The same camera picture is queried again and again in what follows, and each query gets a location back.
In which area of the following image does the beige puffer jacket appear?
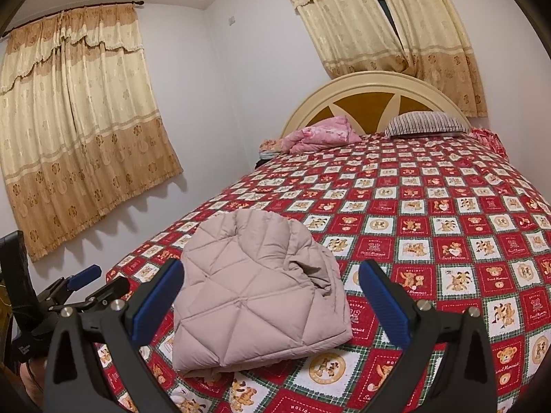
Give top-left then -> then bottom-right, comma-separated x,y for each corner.
172,209 -> 354,379

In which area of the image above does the red striped cloth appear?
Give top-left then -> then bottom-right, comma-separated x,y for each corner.
469,127 -> 511,160

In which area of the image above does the dark curtain rod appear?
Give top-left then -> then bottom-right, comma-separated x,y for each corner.
0,1 -> 145,39

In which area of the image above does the pink floral blanket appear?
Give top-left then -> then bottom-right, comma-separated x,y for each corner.
282,115 -> 362,155

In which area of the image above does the striped pillow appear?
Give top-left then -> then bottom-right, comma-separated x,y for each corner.
384,111 -> 472,138

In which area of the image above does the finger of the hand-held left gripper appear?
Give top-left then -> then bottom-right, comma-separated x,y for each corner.
37,265 -> 103,310
79,276 -> 131,311

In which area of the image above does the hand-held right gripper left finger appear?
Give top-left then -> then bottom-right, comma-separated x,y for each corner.
43,258 -> 185,413

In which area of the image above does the small floral folded cloth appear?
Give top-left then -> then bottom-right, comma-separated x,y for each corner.
258,138 -> 293,160

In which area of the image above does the wide cream floral curtain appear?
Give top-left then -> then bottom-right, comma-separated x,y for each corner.
0,3 -> 184,263

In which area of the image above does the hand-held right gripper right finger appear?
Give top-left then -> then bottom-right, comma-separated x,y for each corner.
358,259 -> 500,413

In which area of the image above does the bed with red patchwork bedspread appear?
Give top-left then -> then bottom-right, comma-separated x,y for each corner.
105,131 -> 551,413

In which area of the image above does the cream wooden headboard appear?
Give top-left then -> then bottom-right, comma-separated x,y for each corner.
281,70 -> 473,138

